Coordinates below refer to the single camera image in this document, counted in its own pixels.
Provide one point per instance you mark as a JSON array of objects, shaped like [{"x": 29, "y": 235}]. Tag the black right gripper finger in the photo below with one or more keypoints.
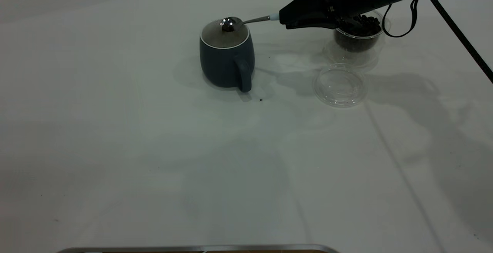
[
  {"x": 316, "y": 24},
  {"x": 308, "y": 6}
]

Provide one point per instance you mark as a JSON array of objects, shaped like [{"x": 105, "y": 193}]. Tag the dark grey ceramic mug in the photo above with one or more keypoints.
[{"x": 225, "y": 68}]

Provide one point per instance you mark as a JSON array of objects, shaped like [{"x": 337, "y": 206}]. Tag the roasted coffee beans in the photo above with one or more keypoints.
[{"x": 358, "y": 39}]

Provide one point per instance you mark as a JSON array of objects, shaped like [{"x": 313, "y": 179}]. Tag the clear glass cup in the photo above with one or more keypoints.
[{"x": 346, "y": 58}]

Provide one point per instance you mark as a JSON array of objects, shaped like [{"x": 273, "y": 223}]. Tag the silver metal frame bar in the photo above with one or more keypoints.
[{"x": 192, "y": 248}]

